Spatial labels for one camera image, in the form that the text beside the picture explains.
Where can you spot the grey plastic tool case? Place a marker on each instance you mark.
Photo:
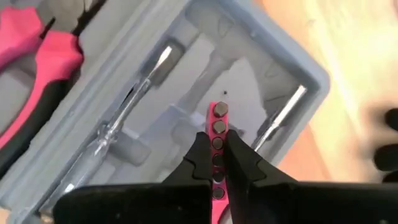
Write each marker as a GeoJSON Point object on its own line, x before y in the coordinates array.
{"type": "Point", "coordinates": [242, 81]}

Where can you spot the silver shaft with brass cap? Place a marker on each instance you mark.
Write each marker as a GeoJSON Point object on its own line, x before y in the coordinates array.
{"type": "Point", "coordinates": [124, 109]}

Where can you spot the small pink block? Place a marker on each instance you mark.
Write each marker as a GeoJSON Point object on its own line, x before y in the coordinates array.
{"type": "Point", "coordinates": [219, 118]}

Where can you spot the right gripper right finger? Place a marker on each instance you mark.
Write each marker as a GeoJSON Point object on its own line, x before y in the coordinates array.
{"type": "Point", "coordinates": [295, 205]}

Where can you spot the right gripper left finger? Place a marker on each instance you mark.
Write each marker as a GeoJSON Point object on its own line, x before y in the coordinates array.
{"type": "Point", "coordinates": [140, 205]}

